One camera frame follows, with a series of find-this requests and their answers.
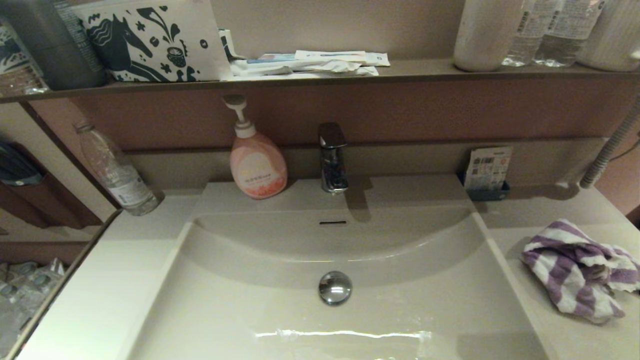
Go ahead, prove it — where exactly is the dark blue card holder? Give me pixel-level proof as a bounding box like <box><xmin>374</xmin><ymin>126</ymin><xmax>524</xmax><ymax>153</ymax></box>
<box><xmin>459</xmin><ymin>172</ymin><xmax>512</xmax><ymax>202</ymax></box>

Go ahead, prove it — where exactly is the crumpled white plastic wrapper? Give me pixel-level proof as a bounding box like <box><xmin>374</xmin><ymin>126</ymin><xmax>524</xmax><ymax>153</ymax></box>
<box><xmin>230</xmin><ymin>59</ymin><xmax>380</xmax><ymax>81</ymax></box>

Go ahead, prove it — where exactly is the white ribbed container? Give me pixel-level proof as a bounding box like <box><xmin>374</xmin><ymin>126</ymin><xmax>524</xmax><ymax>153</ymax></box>
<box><xmin>575</xmin><ymin>0</ymin><xmax>640</xmax><ymax>72</ymax></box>

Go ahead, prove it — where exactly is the white box with horse print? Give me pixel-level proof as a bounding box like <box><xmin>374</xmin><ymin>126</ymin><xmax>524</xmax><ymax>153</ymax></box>
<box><xmin>70</xmin><ymin>0</ymin><xmax>232</xmax><ymax>83</ymax></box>

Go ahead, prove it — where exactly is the chrome drain stopper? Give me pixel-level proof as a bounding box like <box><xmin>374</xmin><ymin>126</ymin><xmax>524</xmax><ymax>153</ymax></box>
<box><xmin>318</xmin><ymin>270</ymin><xmax>353</xmax><ymax>306</ymax></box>

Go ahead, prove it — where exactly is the purple white striped towel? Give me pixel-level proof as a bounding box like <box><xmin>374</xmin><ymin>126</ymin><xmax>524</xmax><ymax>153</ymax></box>
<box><xmin>519</xmin><ymin>218</ymin><xmax>640</xmax><ymax>326</ymax></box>

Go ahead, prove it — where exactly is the white toothbrush packet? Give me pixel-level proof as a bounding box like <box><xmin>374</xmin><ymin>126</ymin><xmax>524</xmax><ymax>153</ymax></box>
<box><xmin>294</xmin><ymin>49</ymin><xmax>391</xmax><ymax>67</ymax></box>

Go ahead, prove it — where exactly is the shrink-wrapped water bottle pack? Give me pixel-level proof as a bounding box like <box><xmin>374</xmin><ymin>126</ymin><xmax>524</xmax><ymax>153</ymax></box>
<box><xmin>0</xmin><ymin>257</ymin><xmax>66</xmax><ymax>351</ymax></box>

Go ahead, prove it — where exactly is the grey corrugated hose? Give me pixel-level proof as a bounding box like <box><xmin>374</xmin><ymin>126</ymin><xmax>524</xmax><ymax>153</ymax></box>
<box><xmin>579</xmin><ymin>97</ymin><xmax>640</xmax><ymax>190</ymax></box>

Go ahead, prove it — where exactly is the clear labelled water bottle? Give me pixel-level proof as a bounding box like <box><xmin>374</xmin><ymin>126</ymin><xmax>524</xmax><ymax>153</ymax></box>
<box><xmin>501</xmin><ymin>0</ymin><xmax>556</xmax><ymax>67</ymax></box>
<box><xmin>531</xmin><ymin>0</ymin><xmax>606</xmax><ymax>68</ymax></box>

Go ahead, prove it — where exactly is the brown wall shelf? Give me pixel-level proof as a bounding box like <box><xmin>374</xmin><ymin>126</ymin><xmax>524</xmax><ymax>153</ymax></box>
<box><xmin>0</xmin><ymin>56</ymin><xmax>640</xmax><ymax>105</ymax></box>

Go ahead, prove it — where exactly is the white cylindrical cup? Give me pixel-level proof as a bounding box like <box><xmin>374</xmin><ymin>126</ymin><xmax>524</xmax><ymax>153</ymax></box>
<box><xmin>452</xmin><ymin>0</ymin><xmax>525</xmax><ymax>72</ymax></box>

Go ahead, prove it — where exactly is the pink soap pump bottle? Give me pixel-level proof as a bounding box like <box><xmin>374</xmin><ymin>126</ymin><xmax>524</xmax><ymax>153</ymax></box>
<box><xmin>221</xmin><ymin>94</ymin><xmax>289</xmax><ymax>200</ymax></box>

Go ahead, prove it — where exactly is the chrome faucet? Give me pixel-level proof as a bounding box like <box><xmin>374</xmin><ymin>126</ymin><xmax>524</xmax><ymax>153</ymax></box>
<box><xmin>318</xmin><ymin>122</ymin><xmax>350</xmax><ymax>195</ymax></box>

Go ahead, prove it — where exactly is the white ceramic sink basin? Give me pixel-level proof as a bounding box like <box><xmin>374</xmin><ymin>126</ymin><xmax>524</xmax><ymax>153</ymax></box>
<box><xmin>120</xmin><ymin>175</ymin><xmax>551</xmax><ymax>360</ymax></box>

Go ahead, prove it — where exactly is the small white printed packet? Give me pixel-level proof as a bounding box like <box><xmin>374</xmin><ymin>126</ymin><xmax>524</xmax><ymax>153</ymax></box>
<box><xmin>218</xmin><ymin>28</ymin><xmax>246</xmax><ymax>62</ymax></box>

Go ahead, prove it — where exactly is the clear bottle with white label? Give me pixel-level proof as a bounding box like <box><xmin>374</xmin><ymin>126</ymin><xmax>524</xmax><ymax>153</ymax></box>
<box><xmin>74</xmin><ymin>120</ymin><xmax>160</xmax><ymax>217</ymax></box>

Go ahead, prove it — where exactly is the dark grey cylindrical bottle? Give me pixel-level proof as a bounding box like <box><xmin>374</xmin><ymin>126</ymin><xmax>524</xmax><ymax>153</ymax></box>
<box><xmin>2</xmin><ymin>0</ymin><xmax>107</xmax><ymax>91</ymax></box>

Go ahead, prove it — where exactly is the blue white sachet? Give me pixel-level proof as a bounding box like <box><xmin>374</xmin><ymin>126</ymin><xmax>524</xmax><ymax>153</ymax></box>
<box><xmin>245</xmin><ymin>53</ymin><xmax>301</xmax><ymax>65</ymax></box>

